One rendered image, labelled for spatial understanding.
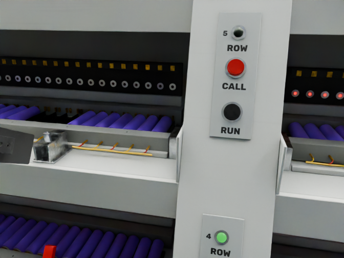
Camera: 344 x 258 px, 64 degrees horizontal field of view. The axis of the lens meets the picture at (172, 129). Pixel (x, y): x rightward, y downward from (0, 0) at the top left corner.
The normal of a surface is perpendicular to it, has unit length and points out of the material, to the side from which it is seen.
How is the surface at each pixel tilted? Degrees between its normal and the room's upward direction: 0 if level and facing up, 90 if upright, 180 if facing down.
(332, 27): 110
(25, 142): 90
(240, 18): 90
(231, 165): 90
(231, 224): 90
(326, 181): 20
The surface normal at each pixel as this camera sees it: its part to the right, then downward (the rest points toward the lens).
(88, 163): 0.01, -0.93
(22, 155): 0.98, 0.07
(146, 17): -0.20, 0.35
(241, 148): -0.18, 0.00
